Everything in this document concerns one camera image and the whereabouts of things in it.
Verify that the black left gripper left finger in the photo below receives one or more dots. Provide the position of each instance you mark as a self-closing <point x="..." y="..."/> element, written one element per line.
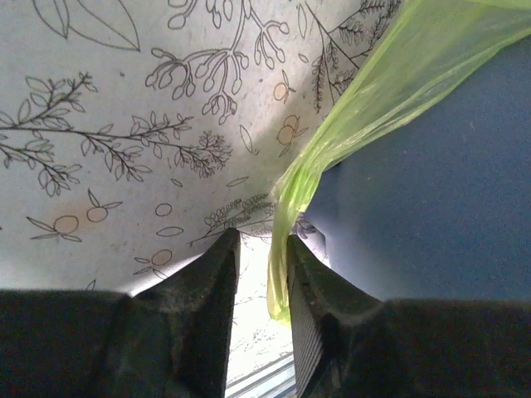
<point x="171" y="340"/>

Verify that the blue trash bin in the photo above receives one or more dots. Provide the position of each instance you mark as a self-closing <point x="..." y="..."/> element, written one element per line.
<point x="440" y="208"/>

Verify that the green plastic trash bag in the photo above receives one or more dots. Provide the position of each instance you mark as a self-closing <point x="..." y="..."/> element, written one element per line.
<point x="431" y="48"/>

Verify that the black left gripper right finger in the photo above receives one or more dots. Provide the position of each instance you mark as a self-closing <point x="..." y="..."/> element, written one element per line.
<point x="349" y="344"/>

